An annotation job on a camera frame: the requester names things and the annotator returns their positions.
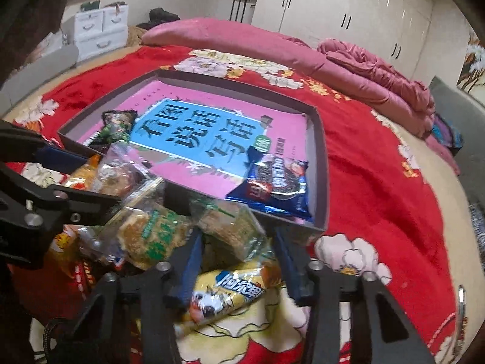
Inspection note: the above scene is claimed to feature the clear round pastry packet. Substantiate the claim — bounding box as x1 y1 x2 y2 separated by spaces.
91 142 160 201

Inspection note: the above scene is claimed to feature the blue cookie packet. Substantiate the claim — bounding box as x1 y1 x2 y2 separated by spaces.
224 148 314 222

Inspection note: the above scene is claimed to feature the clear green label pastry packet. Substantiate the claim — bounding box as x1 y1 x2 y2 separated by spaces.
91 197 198 270
189 193 273 262

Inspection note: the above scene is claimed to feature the tan patterned cloth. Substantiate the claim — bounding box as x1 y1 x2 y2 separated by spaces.
125 25 156 48

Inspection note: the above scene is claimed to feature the black braided cord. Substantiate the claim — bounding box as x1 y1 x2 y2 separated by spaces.
38 318 67 361

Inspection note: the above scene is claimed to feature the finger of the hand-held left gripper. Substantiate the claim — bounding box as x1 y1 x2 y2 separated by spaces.
0 119 105 171
0 163 122 236

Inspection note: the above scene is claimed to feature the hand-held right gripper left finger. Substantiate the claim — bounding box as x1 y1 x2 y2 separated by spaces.
45 231 205 364

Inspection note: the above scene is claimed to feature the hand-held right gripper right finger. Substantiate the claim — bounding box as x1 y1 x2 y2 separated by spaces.
271 227 436 364

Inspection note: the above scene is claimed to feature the dark clothes pile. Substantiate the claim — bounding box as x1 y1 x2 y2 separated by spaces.
136 8 180 31

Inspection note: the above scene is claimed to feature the white drawer cabinet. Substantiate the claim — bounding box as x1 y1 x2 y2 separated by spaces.
73 5 129 63

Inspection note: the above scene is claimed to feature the purple teal cloth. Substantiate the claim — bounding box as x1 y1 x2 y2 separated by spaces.
432 112 465 156

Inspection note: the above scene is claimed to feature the red floral blanket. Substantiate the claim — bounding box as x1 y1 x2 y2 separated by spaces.
0 43 461 364

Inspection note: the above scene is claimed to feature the orange yellow snack packet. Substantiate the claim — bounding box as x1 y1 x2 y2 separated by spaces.
43 224 99 285

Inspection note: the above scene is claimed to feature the dark green snack packet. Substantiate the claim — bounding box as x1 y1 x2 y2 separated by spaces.
88 109 139 148

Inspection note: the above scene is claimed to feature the grey cardboard box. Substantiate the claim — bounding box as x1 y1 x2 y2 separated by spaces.
57 69 328 236

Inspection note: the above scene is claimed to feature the grey padded headboard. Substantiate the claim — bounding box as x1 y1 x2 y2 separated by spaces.
428 76 485 213

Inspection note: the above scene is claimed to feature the pink printed book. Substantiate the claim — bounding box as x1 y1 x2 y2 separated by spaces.
81 83 309 201

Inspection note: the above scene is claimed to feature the grey padded bed end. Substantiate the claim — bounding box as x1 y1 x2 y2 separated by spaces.
0 43 80 107

